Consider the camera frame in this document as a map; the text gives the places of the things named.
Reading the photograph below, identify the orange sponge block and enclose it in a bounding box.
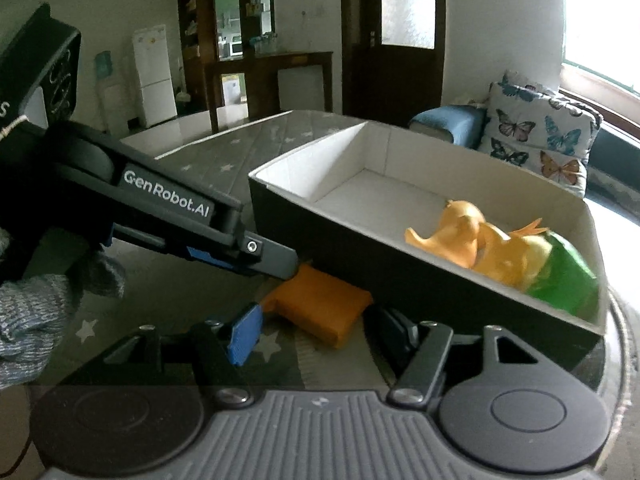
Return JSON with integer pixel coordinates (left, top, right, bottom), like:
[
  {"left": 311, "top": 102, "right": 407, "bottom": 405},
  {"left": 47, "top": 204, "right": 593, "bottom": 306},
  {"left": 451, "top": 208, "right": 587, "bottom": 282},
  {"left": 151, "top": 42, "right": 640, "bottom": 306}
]
[{"left": 260, "top": 263, "right": 372, "bottom": 348}]

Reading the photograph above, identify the butterfly print pillow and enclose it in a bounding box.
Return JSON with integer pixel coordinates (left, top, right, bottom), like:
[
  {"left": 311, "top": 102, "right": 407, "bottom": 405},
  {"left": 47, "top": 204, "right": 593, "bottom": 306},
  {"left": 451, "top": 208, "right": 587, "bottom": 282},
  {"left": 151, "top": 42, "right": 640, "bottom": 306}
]
[{"left": 487, "top": 70, "right": 602, "bottom": 197}]

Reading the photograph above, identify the blue sofa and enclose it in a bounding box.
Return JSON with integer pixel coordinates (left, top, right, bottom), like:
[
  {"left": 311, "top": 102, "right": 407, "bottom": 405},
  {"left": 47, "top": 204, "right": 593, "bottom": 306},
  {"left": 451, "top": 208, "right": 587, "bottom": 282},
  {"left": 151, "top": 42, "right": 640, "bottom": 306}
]
[{"left": 409, "top": 105, "right": 639, "bottom": 222}]

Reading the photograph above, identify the dark wooden side table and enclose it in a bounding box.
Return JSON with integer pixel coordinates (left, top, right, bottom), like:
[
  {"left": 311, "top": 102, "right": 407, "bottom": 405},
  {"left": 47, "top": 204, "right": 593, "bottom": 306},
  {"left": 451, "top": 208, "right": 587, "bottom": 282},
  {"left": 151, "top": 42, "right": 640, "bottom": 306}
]
[{"left": 203, "top": 51, "right": 333, "bottom": 132}]

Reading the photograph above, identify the grey knit gloved hand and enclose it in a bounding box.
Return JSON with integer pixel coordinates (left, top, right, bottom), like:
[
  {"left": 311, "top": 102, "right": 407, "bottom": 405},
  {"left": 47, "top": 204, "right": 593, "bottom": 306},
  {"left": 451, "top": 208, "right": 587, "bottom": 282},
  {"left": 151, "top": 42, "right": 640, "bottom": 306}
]
[{"left": 1, "top": 240, "right": 127, "bottom": 390}]

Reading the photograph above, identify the small yellow rubber duck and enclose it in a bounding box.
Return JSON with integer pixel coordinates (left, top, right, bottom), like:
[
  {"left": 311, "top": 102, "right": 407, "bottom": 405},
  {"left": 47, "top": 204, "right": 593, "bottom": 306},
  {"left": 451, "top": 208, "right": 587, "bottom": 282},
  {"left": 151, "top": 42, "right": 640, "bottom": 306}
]
[{"left": 405, "top": 200, "right": 485, "bottom": 269}]

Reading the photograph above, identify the pale yellow plush duck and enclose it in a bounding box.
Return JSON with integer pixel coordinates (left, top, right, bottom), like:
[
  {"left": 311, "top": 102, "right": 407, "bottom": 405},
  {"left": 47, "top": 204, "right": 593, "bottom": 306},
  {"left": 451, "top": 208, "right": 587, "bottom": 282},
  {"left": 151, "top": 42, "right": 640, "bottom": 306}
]
[{"left": 509, "top": 218, "right": 552, "bottom": 288}]

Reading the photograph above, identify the grey cardboard storage box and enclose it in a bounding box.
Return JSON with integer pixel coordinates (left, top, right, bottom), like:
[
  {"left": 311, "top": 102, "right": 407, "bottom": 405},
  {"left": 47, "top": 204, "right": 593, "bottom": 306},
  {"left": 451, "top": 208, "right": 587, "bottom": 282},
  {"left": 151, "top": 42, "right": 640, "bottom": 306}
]
[{"left": 248, "top": 122, "right": 610, "bottom": 366}]

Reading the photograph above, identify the dark wooden door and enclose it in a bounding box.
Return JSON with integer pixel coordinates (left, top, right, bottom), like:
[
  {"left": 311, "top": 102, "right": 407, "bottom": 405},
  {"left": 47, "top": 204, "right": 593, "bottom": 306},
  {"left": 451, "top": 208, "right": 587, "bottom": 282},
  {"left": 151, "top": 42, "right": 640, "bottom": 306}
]
[{"left": 341, "top": 0, "right": 446, "bottom": 128}]

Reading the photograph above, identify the white refrigerator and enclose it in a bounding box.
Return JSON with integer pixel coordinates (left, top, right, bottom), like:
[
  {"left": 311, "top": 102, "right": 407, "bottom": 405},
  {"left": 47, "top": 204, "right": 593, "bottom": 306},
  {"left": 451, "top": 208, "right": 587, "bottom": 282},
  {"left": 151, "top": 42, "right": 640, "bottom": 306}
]
[{"left": 132, "top": 25, "right": 177, "bottom": 128}]

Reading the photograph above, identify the green sponge block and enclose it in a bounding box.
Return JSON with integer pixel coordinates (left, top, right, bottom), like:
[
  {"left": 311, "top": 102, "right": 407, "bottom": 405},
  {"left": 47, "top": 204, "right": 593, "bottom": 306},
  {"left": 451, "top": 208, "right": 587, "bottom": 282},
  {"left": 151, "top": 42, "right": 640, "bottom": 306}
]
[{"left": 525, "top": 231, "right": 600, "bottom": 316}]

